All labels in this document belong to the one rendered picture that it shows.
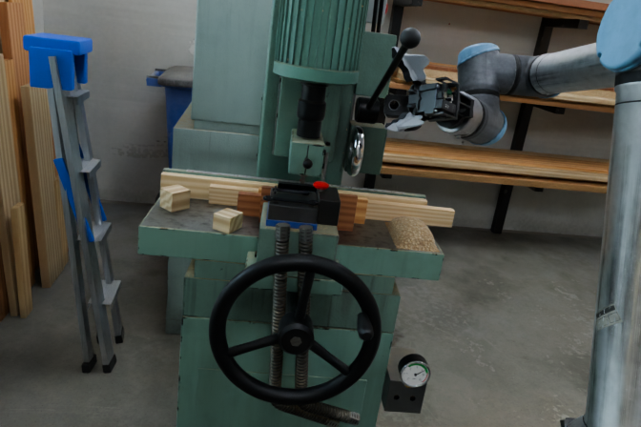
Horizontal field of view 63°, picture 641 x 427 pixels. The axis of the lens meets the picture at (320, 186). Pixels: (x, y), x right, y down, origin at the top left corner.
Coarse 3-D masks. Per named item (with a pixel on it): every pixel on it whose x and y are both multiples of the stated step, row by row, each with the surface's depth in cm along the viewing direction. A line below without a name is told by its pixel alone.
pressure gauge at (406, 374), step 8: (400, 360) 107; (408, 360) 105; (416, 360) 104; (424, 360) 106; (400, 368) 106; (408, 368) 105; (416, 368) 105; (424, 368) 105; (400, 376) 105; (408, 376) 105; (416, 376) 105; (424, 376) 106; (408, 384) 106; (416, 384) 106
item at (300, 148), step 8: (296, 136) 112; (320, 136) 115; (296, 144) 107; (304, 144) 107; (312, 144) 108; (320, 144) 108; (296, 152) 108; (304, 152) 108; (312, 152) 108; (320, 152) 108; (296, 160) 108; (312, 160) 108; (320, 160) 109; (288, 168) 111; (296, 168) 109; (304, 168) 109; (312, 168) 109; (320, 168) 109; (304, 176) 114
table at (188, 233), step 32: (160, 224) 101; (192, 224) 102; (256, 224) 107; (384, 224) 116; (192, 256) 101; (224, 256) 102; (352, 256) 103; (384, 256) 104; (416, 256) 104; (256, 288) 94; (288, 288) 94; (320, 288) 94
